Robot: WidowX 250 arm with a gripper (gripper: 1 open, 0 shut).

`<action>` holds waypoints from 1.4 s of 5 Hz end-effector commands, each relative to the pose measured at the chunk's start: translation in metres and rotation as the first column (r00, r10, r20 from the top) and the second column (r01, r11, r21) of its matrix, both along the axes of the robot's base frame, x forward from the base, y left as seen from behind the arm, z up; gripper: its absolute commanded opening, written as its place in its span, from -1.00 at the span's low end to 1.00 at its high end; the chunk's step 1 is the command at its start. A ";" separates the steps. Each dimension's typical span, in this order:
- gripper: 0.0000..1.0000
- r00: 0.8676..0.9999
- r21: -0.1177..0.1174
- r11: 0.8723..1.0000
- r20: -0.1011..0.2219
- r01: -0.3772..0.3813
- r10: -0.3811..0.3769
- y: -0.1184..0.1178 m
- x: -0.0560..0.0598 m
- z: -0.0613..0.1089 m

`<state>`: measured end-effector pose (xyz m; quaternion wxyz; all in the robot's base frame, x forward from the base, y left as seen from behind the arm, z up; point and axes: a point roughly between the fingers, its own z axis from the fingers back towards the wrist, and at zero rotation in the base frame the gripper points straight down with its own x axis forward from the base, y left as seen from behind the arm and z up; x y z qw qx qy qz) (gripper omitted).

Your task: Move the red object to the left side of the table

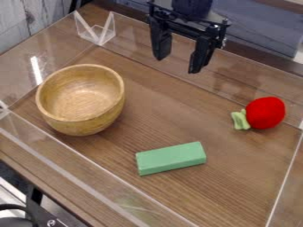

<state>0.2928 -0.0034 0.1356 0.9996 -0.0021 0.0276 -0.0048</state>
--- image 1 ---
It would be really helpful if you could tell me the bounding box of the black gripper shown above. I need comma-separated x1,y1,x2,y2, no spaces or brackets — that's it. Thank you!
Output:
147,1,231,74

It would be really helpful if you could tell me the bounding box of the red plush strawberry toy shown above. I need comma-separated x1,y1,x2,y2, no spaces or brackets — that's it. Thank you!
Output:
231,97,287,130

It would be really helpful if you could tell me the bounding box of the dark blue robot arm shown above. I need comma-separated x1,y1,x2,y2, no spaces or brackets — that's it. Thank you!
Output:
147,0,231,74

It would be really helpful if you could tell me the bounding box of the wooden bowl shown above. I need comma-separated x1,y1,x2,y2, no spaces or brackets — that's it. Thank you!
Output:
36,64,126,137

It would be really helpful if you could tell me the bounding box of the green rectangular block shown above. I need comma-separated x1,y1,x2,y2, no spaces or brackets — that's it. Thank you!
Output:
137,142,207,176

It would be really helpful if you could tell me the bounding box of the clear acrylic tray enclosure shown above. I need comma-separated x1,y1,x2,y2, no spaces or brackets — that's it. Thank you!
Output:
0,16,303,227

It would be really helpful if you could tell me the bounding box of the black metal table frame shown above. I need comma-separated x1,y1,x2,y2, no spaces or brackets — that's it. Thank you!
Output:
27,184,83,227

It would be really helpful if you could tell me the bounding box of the black cable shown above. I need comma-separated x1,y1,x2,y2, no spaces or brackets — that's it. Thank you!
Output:
0,203,40,227

